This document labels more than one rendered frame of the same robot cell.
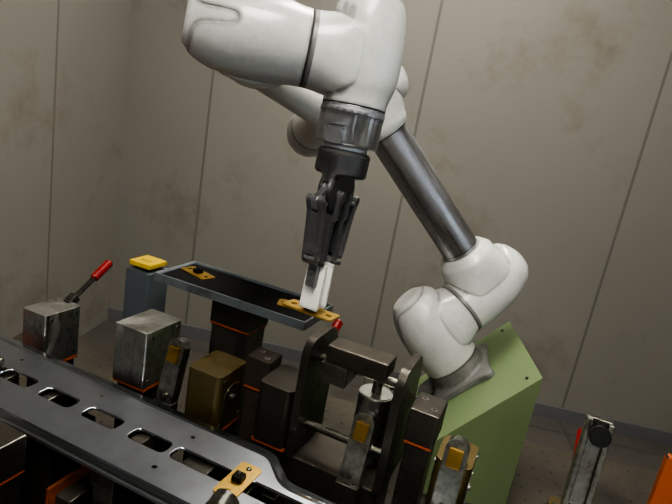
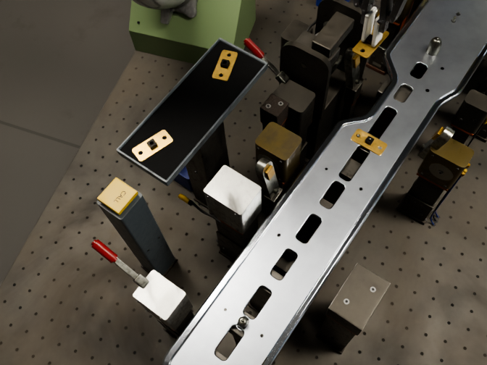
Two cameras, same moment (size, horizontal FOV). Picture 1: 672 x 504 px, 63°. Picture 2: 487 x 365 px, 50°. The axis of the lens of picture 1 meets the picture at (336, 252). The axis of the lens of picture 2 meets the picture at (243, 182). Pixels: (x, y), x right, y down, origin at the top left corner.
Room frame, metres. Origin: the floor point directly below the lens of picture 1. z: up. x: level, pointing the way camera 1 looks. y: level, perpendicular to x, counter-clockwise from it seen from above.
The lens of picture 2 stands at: (0.80, 0.78, 2.10)
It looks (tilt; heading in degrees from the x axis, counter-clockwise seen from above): 64 degrees down; 289
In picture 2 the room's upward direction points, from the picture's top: 5 degrees counter-clockwise
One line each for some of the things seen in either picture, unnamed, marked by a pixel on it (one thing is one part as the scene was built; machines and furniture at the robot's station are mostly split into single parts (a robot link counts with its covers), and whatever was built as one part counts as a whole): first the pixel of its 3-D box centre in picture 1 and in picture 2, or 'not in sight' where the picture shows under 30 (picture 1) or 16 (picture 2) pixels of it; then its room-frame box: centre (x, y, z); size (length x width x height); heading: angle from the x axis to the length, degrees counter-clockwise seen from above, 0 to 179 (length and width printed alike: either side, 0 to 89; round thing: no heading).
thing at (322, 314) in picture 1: (311, 307); (370, 40); (0.77, 0.02, 1.28); 0.08 x 0.04 x 0.01; 65
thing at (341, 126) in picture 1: (349, 129); not in sight; (0.78, 0.01, 1.54); 0.09 x 0.09 x 0.06
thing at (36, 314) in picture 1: (54, 379); (169, 310); (1.09, 0.57, 0.88); 0.12 x 0.07 x 0.36; 159
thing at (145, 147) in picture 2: (198, 271); (152, 144); (1.17, 0.30, 1.17); 0.08 x 0.04 x 0.01; 51
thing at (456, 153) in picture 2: not in sight; (435, 186); (0.52, 0.10, 0.87); 0.12 x 0.07 x 0.35; 159
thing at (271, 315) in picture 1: (243, 292); (195, 106); (1.11, 0.18, 1.16); 0.37 x 0.14 x 0.02; 69
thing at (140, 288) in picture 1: (140, 353); (142, 235); (1.20, 0.42, 0.92); 0.08 x 0.08 x 0.44; 69
